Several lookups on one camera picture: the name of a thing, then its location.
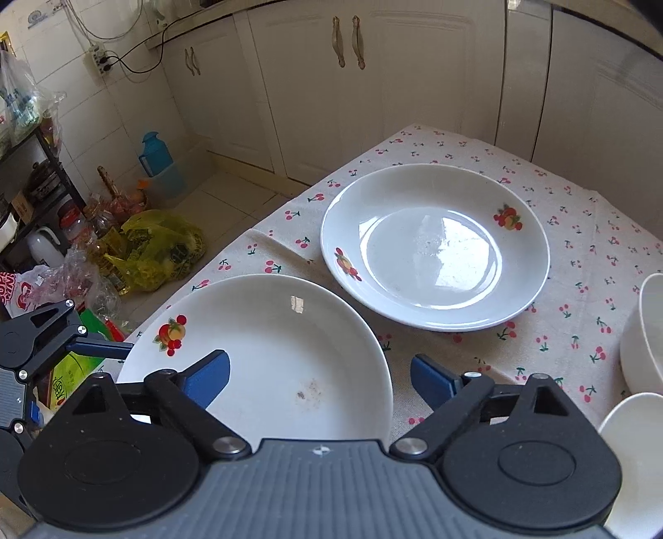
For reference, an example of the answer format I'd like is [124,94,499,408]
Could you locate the white fruit plate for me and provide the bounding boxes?
[118,274,393,447]
[320,164,551,333]

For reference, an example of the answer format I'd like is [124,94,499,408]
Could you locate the white plate with food stain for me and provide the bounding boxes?
[599,393,663,538]

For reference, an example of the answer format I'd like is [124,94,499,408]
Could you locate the white floral bowl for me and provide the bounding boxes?
[620,273,663,394]

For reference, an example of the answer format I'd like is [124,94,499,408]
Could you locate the green cardboard box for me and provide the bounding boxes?
[47,309,125,412]

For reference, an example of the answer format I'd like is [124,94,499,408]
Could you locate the yellow plastic bag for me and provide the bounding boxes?
[104,209,207,292]

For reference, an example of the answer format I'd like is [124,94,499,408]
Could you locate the cherry print tablecloth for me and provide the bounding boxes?
[121,122,663,431]

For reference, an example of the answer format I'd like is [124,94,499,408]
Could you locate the blue thermos jug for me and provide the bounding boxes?
[138,131,173,177]

